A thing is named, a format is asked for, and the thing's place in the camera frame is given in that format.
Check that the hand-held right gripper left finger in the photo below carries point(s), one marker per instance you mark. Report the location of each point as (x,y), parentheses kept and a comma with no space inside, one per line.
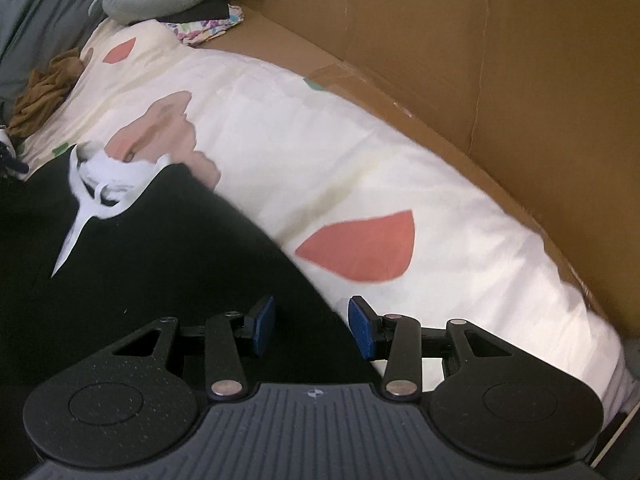
(264,325)

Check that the floral cloth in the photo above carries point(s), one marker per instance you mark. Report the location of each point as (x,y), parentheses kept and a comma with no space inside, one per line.
(210,27)

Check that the white black patterned cloth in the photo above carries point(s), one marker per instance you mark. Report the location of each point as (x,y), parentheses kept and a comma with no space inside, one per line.
(7,152)

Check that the brown cardboard sheet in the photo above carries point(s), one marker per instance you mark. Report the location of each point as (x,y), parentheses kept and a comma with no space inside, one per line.
(450,60)

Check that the cream bear-print blanket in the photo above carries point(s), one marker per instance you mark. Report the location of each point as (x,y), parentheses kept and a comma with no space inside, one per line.
(325,160)

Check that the brown garment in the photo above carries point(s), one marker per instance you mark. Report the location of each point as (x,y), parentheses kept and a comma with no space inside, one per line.
(45,90)

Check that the black top with white collar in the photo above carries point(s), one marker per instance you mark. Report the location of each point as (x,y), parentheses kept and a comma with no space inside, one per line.
(175,260)

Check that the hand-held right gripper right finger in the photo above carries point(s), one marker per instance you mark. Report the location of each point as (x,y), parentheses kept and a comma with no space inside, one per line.
(361,327)

